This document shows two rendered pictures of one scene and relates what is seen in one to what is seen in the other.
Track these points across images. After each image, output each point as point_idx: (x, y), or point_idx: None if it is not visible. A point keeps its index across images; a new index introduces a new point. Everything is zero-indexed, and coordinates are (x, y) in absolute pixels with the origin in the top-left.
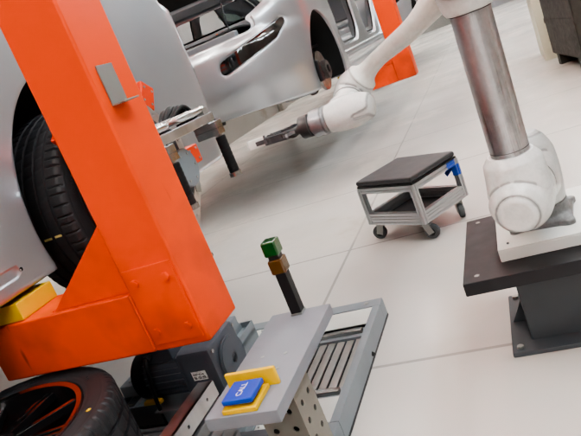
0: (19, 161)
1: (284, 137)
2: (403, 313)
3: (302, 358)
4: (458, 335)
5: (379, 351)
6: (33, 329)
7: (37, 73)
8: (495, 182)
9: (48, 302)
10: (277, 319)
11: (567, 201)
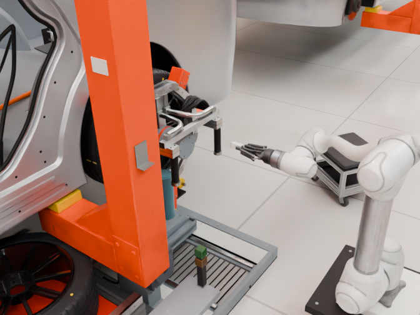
0: (88, 106)
1: (252, 159)
2: (285, 262)
3: None
4: (302, 304)
5: (255, 284)
6: (61, 221)
7: (102, 133)
8: (345, 279)
9: (75, 202)
10: (189, 281)
11: (395, 290)
